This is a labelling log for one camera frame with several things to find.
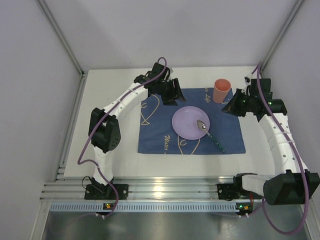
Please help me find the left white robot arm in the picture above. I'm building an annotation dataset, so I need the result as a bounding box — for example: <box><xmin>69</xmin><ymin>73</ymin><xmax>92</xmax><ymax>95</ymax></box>
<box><xmin>89</xmin><ymin>75</ymin><xmax>186</xmax><ymax>186</ymax></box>

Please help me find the aluminium frame rail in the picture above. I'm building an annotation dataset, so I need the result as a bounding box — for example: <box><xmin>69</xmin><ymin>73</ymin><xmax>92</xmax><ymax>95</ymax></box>
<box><xmin>40</xmin><ymin>176</ymin><xmax>233</xmax><ymax>202</ymax></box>

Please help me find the orange plastic cup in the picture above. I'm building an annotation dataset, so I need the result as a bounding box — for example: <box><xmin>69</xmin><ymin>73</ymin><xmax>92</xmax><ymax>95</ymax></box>
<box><xmin>212</xmin><ymin>78</ymin><xmax>231</xmax><ymax>104</ymax></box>

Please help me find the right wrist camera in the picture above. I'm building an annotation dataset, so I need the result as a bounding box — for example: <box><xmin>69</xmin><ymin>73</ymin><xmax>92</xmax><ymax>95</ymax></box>
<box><xmin>244</xmin><ymin>77</ymin><xmax>273</xmax><ymax>101</ymax></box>

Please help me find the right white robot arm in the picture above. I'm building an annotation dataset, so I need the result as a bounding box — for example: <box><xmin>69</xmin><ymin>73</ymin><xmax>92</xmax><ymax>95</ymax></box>
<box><xmin>222</xmin><ymin>89</ymin><xmax>320</xmax><ymax>205</ymax></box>

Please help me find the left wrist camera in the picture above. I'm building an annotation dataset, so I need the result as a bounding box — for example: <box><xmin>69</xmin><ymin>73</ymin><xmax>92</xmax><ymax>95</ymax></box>
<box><xmin>150</xmin><ymin>62</ymin><xmax>171</xmax><ymax>80</ymax></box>

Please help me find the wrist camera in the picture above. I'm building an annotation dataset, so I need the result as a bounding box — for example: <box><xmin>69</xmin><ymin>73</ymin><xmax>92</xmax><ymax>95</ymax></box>
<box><xmin>150</xmin><ymin>62</ymin><xmax>171</xmax><ymax>80</ymax></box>
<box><xmin>244</xmin><ymin>77</ymin><xmax>273</xmax><ymax>101</ymax></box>

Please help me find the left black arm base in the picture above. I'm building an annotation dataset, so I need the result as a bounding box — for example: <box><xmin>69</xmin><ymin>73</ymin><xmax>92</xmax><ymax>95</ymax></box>
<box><xmin>81</xmin><ymin>176</ymin><xmax>129</xmax><ymax>200</ymax></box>

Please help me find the perforated cable duct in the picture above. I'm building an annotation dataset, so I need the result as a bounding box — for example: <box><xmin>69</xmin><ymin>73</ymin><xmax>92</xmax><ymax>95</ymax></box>
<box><xmin>49</xmin><ymin>201</ymin><xmax>253</xmax><ymax>213</ymax></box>

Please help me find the spoon with green handle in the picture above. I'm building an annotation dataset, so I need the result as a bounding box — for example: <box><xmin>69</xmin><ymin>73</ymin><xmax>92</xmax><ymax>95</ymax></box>
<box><xmin>196</xmin><ymin>119</ymin><xmax>225</xmax><ymax>153</ymax></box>

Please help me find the purple plastic plate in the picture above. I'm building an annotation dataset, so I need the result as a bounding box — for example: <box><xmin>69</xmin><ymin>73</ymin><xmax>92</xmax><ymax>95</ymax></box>
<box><xmin>171</xmin><ymin>106</ymin><xmax>211</xmax><ymax>140</ymax></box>

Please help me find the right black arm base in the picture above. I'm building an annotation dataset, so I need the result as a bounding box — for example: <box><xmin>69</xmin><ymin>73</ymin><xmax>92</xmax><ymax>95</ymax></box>
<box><xmin>216</xmin><ymin>173</ymin><xmax>262</xmax><ymax>201</ymax></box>

